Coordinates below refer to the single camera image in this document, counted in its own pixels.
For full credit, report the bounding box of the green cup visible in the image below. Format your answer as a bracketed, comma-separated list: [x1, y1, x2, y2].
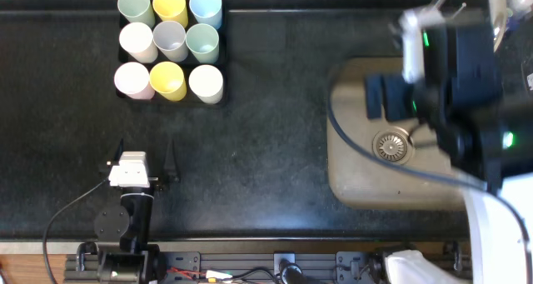
[117, 0, 157, 28]
[185, 22, 221, 65]

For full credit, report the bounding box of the black cable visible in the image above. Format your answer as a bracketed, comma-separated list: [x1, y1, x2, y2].
[42, 178, 111, 284]

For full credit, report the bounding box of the blue cup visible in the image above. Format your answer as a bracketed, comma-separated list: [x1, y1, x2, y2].
[188, 0, 224, 31]

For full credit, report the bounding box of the pink cup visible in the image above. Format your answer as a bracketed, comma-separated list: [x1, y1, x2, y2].
[113, 61, 157, 101]

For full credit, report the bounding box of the mounting rail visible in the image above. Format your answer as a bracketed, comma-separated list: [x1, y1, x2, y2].
[63, 250, 474, 284]

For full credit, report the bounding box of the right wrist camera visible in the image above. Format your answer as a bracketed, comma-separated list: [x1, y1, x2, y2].
[398, 7, 447, 86]

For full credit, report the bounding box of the steel sink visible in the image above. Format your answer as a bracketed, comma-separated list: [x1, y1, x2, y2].
[326, 56, 468, 212]

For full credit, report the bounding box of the grey cup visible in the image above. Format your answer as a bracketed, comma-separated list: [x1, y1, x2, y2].
[152, 20, 190, 63]

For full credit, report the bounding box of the white cup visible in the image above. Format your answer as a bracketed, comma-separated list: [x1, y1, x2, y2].
[187, 63, 225, 106]
[118, 22, 160, 65]

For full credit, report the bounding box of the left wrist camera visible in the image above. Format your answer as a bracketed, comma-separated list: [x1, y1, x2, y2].
[108, 151, 152, 189]

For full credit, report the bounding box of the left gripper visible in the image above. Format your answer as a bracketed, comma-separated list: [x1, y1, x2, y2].
[106, 137, 182, 192]

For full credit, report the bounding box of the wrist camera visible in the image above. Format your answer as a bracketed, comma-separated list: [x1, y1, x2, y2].
[108, 151, 152, 189]
[398, 7, 447, 86]

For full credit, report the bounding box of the yellow cup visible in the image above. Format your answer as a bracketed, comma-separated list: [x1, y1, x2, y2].
[152, 0, 190, 29]
[148, 61, 188, 102]

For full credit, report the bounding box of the blue cable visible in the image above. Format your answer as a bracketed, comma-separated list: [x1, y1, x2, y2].
[326, 67, 533, 284]

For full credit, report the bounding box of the black tray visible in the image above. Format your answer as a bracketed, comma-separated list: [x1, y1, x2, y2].
[115, 0, 228, 108]

